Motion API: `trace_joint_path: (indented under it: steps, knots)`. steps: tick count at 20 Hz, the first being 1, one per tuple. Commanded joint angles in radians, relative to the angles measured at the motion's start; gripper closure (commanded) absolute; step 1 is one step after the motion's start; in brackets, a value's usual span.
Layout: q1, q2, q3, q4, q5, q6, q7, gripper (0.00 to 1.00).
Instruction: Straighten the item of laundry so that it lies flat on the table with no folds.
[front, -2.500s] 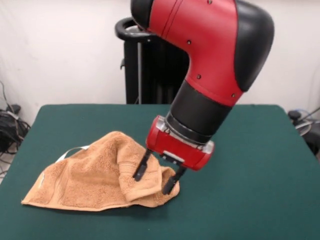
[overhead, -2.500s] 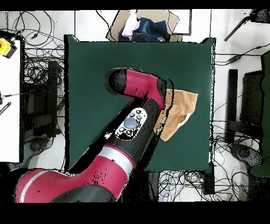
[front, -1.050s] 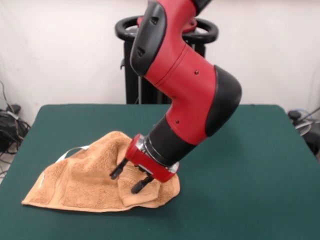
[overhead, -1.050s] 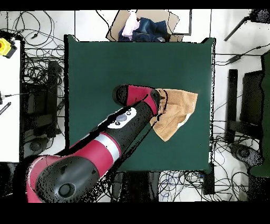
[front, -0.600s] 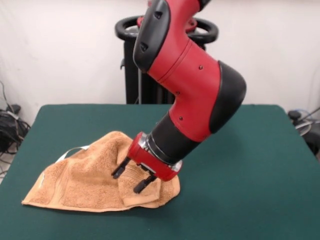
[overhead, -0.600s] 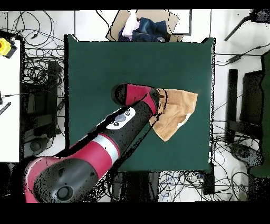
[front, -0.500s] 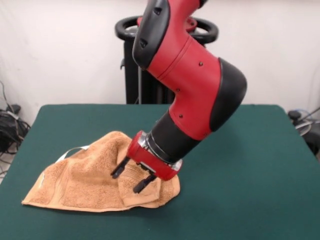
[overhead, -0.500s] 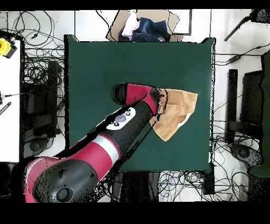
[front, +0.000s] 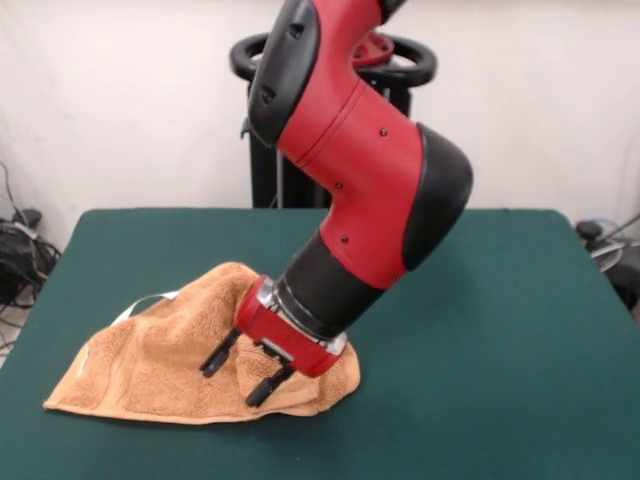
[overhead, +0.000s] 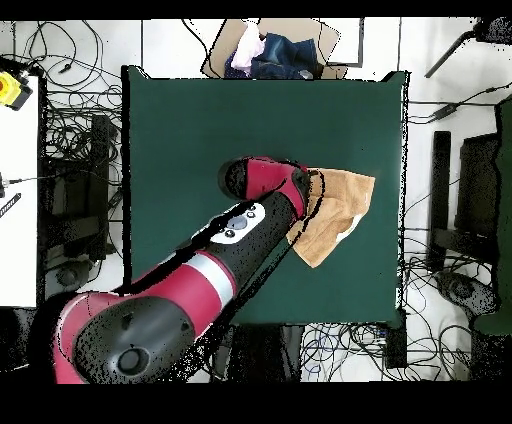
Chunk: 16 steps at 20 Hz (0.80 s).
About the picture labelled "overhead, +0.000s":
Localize tan terry towel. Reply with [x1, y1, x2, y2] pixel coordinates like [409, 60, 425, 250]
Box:
[285, 167, 376, 269]

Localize dark green table cloth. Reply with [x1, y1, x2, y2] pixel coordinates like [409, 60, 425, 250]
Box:
[121, 65, 409, 326]

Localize blue jeans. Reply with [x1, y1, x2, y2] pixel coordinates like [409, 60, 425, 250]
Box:
[223, 32, 321, 80]

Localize pink cloth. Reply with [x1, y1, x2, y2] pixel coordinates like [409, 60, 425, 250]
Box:
[230, 21, 267, 73]

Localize cardboard box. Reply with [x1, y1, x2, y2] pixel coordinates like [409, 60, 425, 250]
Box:
[201, 17, 349, 80]

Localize black power strip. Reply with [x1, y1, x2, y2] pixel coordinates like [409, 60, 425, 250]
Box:
[383, 309, 408, 369]

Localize black rounded floor base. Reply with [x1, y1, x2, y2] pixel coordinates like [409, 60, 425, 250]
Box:
[435, 269, 499, 317]
[55, 261, 92, 289]

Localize white table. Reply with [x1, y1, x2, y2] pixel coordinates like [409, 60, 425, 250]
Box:
[0, 75, 41, 308]

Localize green draped cloth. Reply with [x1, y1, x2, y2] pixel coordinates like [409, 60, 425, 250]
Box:
[473, 95, 512, 335]

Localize yellow emergency stop box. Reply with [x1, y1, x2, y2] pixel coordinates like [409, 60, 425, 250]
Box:
[0, 71, 34, 111]

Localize black stand leg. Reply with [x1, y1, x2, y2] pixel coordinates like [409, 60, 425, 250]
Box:
[424, 16, 512, 79]

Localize black cable tangle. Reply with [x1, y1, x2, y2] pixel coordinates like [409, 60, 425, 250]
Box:
[299, 235, 475, 381]
[15, 19, 123, 161]

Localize black adapter with cable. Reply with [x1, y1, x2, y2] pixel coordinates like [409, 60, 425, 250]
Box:
[407, 81, 512, 125]

